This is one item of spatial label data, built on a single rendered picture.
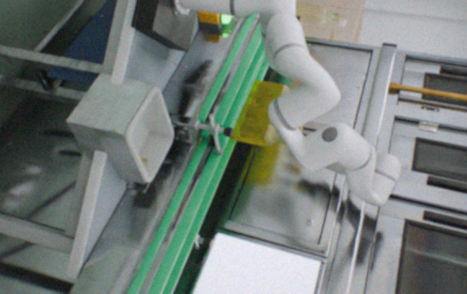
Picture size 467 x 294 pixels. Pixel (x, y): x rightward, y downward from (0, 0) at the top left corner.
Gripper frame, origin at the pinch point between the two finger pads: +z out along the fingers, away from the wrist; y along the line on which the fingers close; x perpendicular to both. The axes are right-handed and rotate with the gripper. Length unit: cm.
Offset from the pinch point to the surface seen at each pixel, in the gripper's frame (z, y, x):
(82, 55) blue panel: 78, 13, 14
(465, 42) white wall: 12, -304, -447
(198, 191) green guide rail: 16.1, 3.8, 32.2
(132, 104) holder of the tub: 30, 33, 33
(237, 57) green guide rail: 30.8, 13.7, -10.4
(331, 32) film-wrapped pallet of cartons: 132, -232, -309
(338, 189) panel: -13.1, -11.8, 2.4
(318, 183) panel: -6.9, -12.5, 3.2
